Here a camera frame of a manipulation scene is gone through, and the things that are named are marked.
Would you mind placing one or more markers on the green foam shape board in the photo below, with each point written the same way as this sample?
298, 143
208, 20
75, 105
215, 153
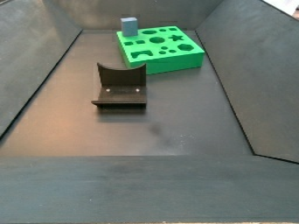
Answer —
163, 48

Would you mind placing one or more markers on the black curved holder stand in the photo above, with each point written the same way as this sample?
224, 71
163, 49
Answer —
122, 86

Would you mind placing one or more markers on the blue rectangular block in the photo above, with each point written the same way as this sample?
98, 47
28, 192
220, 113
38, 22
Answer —
128, 26

